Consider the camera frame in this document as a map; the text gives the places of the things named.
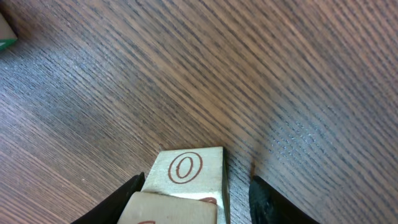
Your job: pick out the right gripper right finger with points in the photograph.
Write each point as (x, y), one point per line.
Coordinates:
(268, 206)

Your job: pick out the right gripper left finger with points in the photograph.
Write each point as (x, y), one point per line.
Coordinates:
(110, 209)

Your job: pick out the red sided white block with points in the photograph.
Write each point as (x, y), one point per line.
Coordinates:
(199, 174)

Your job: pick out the green N block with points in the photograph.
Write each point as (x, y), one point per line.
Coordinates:
(7, 35)

